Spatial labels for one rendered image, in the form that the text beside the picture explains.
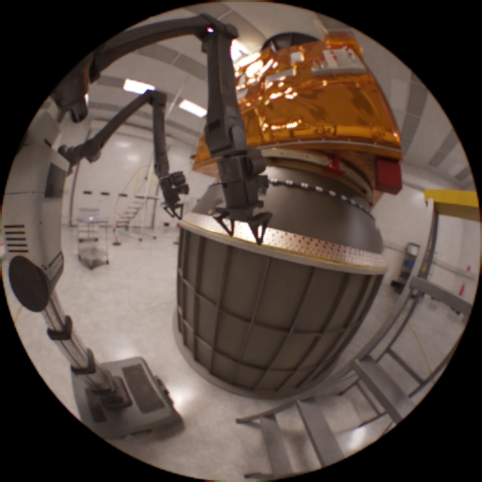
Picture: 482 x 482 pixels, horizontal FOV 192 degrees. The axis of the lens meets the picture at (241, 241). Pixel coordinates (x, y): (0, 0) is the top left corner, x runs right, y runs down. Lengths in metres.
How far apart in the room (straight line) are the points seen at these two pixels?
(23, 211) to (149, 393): 0.99
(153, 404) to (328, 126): 1.82
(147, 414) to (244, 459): 0.65
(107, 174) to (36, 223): 7.77
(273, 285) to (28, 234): 0.82
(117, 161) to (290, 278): 8.20
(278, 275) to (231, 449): 1.21
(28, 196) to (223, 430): 1.38
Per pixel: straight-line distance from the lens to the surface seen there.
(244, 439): 1.28
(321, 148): 0.91
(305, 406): 0.77
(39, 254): 0.46
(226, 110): 0.31
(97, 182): 8.16
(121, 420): 1.09
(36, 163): 0.44
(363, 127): 0.94
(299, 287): 0.64
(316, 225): 0.67
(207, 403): 1.30
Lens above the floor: 1.26
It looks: 9 degrees down
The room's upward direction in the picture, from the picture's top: 11 degrees clockwise
